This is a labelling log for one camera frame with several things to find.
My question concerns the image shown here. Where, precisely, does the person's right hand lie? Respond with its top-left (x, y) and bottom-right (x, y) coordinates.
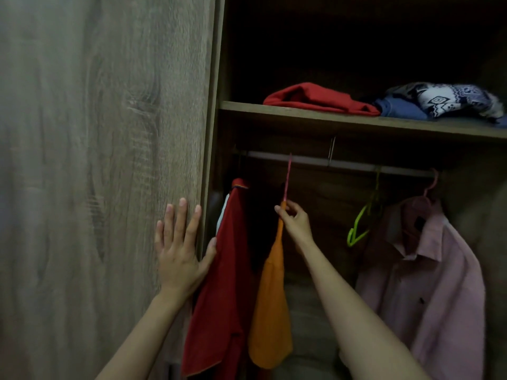
top-left (274, 200), bottom-right (314, 250)

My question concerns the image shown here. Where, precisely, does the person's left hand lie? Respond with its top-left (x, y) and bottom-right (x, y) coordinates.
top-left (154, 198), bottom-right (218, 300)

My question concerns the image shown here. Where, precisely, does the pink clothes hanger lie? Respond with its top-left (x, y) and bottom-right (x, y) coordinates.
top-left (283, 153), bottom-right (293, 203)
top-left (400, 168), bottom-right (440, 210)

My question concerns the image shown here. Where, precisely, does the wooden wardrobe sliding door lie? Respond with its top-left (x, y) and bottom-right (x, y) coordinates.
top-left (0, 0), bottom-right (226, 380)

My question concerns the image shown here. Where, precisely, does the person's left forearm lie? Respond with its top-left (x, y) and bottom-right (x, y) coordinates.
top-left (95, 289), bottom-right (187, 380)

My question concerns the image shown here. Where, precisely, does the person's right forearm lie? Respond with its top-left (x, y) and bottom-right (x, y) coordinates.
top-left (298, 238), bottom-right (432, 380)

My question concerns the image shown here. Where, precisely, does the red hanging shirt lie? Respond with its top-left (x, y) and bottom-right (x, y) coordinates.
top-left (181, 178), bottom-right (262, 380)

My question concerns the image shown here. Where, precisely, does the white hanging garment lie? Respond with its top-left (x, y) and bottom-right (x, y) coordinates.
top-left (216, 193), bottom-right (230, 236)

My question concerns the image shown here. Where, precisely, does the metal closet rod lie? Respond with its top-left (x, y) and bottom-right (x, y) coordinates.
top-left (234, 149), bottom-right (437, 178)

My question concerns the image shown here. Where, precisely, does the green clothes hanger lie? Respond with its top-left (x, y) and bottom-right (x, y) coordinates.
top-left (346, 170), bottom-right (382, 248)

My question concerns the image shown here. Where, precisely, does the orange hanging garment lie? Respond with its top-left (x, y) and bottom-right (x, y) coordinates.
top-left (248, 201), bottom-right (294, 370)

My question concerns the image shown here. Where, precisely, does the wooden wardrobe shelf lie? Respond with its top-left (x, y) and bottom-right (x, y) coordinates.
top-left (219, 101), bottom-right (507, 144)

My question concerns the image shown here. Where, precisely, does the folded red garment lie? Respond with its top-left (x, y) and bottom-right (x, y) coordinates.
top-left (263, 82), bottom-right (382, 117)

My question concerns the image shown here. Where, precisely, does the folded blue garment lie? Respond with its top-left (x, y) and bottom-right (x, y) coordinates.
top-left (373, 96), bottom-right (507, 129)

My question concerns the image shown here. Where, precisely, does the pink collared shirt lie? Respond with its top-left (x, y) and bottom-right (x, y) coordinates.
top-left (355, 196), bottom-right (486, 380)

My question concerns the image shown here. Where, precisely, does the patterned navy white sweater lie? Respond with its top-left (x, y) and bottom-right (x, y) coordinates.
top-left (385, 82), bottom-right (505, 120)

